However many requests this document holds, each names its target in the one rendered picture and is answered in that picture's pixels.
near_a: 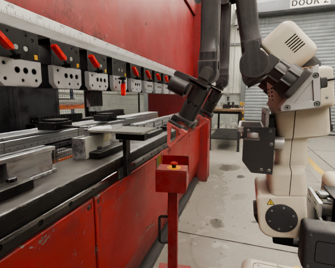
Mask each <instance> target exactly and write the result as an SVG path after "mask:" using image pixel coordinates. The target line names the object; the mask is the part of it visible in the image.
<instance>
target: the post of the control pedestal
mask: <svg viewBox="0 0 335 268"><path fill-rule="evenodd" d="M167 268H178V193H168V198H167Z"/></svg>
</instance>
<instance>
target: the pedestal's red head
mask: <svg viewBox="0 0 335 268"><path fill-rule="evenodd" d="M162 151H163V150H161V152H162ZM161 152H160V153H159V154H158V155H157V157H159V155H160V154H161ZM157 157H156V158H155V160H156V171H155V189H156V192H168V193H178V194H186V193H187V187H188V181H189V156H182V155H163V159H162V164H159V166H158V167H157ZM171 162H177V163H178V164H177V166H180V167H181V168H180V169H177V170H171V169H168V168H167V167H168V166H171V164H170V163H171Z"/></svg>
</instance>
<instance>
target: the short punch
mask: <svg viewBox="0 0 335 268"><path fill-rule="evenodd" d="M86 99H87V107H89V111H100V110H102V108H101V106H103V95H102V91H98V90H86Z"/></svg>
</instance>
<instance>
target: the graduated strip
mask: <svg viewBox="0 0 335 268"><path fill-rule="evenodd" d="M0 11H1V12H4V13H6V14H9V15H12V16H15V17H17V18H20V19H23V20H26V21H29V22H32V23H35V24H37V25H40V26H43V27H45V28H48V29H52V30H54V31H57V32H60V33H62V34H65V35H68V36H71V37H74V38H76V39H80V40H83V41H85V42H88V43H91V44H93V45H96V46H99V47H102V48H105V49H108V50H110V51H113V52H116V53H119V54H122V55H124V56H127V57H130V58H133V59H135V60H139V61H141V62H144V63H147V64H150V65H153V66H155V67H158V68H161V69H163V70H167V71H170V72H172V73H175V72H176V70H174V69H171V68H168V67H167V66H164V65H161V64H159V63H156V62H154V61H151V60H149V59H147V58H144V57H142V56H139V55H137V54H134V53H132V52H129V51H127V50H125V49H122V48H119V47H117V46H114V45H112V44H110V43H107V42H105V41H102V40H100V39H97V38H95V37H93V36H90V35H88V34H85V33H83V32H80V31H78V30H75V29H73V28H70V27H68V26H65V25H63V24H61V23H58V22H56V21H53V20H51V19H48V18H46V17H44V16H41V15H39V14H36V13H34V12H31V11H28V10H26V9H23V8H21V7H19V6H16V5H14V4H11V3H9V2H6V1H4V0H0Z"/></svg>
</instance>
